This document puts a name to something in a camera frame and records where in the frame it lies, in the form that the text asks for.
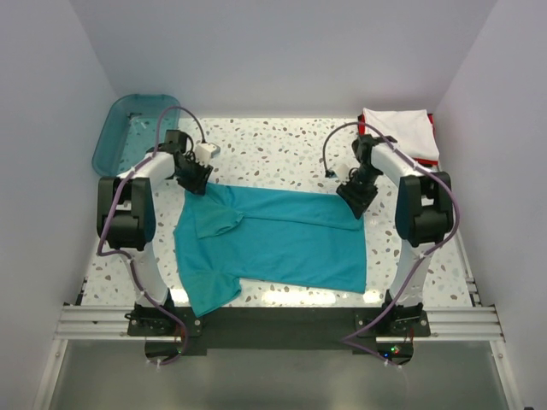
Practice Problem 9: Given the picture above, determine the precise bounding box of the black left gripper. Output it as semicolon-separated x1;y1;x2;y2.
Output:
174;155;213;196

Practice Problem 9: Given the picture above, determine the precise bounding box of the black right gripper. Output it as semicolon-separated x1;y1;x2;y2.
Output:
337;165;381;220

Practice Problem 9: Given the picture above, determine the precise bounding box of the teal t shirt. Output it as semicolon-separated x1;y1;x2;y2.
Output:
174;184;367;316

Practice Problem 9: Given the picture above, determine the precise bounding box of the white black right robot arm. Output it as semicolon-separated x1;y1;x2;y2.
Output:
334;134;455;337

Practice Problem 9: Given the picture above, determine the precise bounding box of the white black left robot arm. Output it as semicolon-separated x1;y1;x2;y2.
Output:
97;130;221;338

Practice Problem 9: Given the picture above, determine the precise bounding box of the teal translucent plastic bin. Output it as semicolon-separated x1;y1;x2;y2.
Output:
91;94;179;177

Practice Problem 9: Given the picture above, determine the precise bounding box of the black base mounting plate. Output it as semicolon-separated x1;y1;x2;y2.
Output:
125;307;431;364

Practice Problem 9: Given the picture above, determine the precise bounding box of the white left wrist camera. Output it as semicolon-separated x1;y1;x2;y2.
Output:
194;143;221;166

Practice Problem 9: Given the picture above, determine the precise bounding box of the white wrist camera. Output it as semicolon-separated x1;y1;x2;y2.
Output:
194;143;221;166
326;164;350;181

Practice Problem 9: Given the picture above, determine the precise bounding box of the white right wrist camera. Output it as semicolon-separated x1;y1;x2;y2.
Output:
326;164;350;181

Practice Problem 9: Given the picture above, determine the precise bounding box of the aluminium extrusion rail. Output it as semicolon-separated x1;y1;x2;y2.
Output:
54;306;504;342

